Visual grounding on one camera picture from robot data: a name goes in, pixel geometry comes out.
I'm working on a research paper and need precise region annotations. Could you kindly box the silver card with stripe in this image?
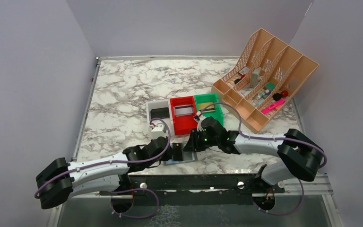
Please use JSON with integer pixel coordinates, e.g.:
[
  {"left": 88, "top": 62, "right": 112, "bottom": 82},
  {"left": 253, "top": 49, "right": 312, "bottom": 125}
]
[{"left": 173, "top": 105, "right": 193, "bottom": 117}]

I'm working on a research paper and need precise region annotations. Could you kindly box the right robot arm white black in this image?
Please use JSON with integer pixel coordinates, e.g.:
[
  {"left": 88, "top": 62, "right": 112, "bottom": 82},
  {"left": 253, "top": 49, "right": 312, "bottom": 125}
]
[{"left": 183, "top": 117, "right": 326, "bottom": 186}]

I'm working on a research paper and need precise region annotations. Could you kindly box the black mounting rail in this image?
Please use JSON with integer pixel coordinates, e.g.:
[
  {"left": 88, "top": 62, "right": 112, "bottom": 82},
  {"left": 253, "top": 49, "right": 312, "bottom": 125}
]
[{"left": 99, "top": 174, "right": 285, "bottom": 209}]

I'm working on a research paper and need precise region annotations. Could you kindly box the grey box in organizer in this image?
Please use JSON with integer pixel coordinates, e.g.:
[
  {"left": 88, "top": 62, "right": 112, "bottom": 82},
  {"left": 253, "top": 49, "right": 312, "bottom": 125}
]
[{"left": 249, "top": 67, "right": 262, "bottom": 88}]

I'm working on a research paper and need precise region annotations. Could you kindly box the white plastic bin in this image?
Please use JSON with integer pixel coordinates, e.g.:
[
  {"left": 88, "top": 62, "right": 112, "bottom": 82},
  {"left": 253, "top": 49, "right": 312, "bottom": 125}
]
[{"left": 146, "top": 99, "right": 175, "bottom": 136}]

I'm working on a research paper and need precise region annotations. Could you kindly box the green plastic bin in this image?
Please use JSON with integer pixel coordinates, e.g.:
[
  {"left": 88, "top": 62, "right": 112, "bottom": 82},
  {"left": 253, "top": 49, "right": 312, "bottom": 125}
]
[{"left": 193, "top": 93, "right": 224, "bottom": 125}]

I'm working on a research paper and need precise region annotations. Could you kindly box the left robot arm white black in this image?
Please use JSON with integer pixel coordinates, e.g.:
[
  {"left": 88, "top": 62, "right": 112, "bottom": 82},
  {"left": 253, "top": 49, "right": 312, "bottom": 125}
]
[{"left": 34, "top": 137, "right": 170, "bottom": 210}]

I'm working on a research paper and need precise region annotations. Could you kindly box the pink highlighter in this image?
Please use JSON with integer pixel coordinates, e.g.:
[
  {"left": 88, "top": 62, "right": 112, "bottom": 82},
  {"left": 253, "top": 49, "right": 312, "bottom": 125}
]
[{"left": 261, "top": 98, "right": 285, "bottom": 114}]

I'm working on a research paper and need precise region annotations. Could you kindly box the red plastic bin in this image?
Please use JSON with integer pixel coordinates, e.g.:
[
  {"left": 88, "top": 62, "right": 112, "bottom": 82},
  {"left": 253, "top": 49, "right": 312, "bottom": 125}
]
[{"left": 170, "top": 96, "right": 197, "bottom": 135}]

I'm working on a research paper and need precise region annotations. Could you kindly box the black card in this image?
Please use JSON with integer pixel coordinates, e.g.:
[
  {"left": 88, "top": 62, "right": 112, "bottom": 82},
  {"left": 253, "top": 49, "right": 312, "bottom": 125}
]
[
  {"left": 149, "top": 107, "right": 170, "bottom": 119},
  {"left": 172, "top": 143, "right": 183, "bottom": 161}
]

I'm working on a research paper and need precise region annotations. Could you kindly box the red white small box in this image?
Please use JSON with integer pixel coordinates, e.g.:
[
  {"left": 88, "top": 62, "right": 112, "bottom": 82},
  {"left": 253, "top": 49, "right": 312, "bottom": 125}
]
[{"left": 238, "top": 66, "right": 250, "bottom": 77}]

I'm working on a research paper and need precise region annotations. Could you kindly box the gold card with stripe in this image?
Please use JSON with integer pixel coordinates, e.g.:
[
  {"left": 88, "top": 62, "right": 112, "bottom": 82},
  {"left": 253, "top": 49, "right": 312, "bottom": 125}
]
[{"left": 198, "top": 102, "right": 216, "bottom": 113}]

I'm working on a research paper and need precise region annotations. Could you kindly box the peach desk organizer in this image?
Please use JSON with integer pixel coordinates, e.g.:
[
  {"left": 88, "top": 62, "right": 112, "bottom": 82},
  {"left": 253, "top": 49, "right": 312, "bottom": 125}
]
[{"left": 211, "top": 28, "right": 319, "bottom": 133}]

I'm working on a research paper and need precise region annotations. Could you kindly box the green capped glue stick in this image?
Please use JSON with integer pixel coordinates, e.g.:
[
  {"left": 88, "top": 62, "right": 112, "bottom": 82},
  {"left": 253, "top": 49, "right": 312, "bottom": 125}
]
[{"left": 259, "top": 82, "right": 275, "bottom": 98}]

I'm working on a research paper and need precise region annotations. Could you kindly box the grey card holder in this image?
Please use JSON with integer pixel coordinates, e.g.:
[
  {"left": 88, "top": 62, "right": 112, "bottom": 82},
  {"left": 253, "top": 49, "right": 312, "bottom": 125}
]
[{"left": 164, "top": 151, "right": 198, "bottom": 166}]

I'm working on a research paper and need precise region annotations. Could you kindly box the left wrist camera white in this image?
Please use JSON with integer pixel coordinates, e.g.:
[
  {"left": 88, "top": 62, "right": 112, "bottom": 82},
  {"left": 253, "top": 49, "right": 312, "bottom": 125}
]
[{"left": 150, "top": 123, "right": 167, "bottom": 140}]

